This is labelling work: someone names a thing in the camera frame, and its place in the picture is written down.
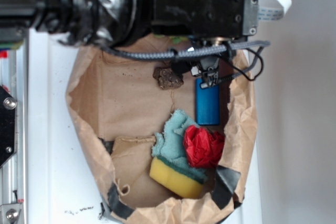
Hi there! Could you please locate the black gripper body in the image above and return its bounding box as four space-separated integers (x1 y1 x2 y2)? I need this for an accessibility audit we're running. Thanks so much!
151 0 259 38

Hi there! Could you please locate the black taped robot arm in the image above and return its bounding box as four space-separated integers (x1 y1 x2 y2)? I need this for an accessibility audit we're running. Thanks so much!
1 0 259 48

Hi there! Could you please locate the brown owl figurine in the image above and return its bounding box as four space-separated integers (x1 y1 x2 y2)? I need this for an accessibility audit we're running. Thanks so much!
153 67 184 90

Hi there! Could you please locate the blue rectangular block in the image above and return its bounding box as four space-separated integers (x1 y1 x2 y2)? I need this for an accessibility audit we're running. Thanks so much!
195 78 220 125

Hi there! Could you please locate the brown paper bag tray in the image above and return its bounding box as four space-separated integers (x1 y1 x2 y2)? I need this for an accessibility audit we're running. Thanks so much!
66 47 257 223

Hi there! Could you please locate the red crumpled paper ball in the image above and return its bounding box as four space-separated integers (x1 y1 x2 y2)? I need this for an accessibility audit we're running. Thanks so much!
183 125 225 168

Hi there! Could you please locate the teal terry cloth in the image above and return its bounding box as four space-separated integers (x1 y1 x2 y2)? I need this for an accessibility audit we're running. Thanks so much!
152 109 200 169

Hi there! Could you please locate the yellow green sponge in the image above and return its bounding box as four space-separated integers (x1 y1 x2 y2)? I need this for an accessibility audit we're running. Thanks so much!
149 157 208 199

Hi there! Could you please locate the white flat ribbon cable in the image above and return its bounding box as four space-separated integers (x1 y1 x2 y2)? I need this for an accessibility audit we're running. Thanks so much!
249 0 293 22

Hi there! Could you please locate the grey braided cable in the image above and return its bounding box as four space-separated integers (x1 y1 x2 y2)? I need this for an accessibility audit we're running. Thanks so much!
101 39 271 83

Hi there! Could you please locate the aluminium extrusion rail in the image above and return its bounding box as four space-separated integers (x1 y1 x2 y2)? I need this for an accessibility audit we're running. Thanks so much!
1 45 28 223

